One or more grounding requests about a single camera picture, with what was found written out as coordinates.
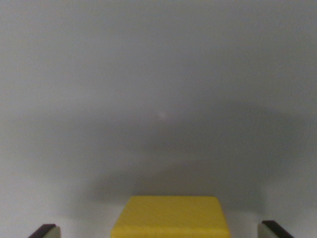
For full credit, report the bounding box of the grey plastic bin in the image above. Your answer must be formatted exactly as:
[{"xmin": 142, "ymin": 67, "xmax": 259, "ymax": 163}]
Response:
[{"xmin": 0, "ymin": 0, "xmax": 317, "ymax": 238}]

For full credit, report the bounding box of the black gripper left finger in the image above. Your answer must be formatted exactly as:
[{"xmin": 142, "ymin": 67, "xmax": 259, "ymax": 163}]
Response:
[{"xmin": 28, "ymin": 224, "xmax": 61, "ymax": 238}]

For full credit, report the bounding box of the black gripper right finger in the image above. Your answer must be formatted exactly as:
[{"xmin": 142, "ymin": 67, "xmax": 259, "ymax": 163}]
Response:
[{"xmin": 257, "ymin": 220, "xmax": 296, "ymax": 238}]

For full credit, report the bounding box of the yellow cube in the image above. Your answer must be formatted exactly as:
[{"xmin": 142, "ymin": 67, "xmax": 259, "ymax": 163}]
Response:
[{"xmin": 110, "ymin": 195, "xmax": 231, "ymax": 238}]

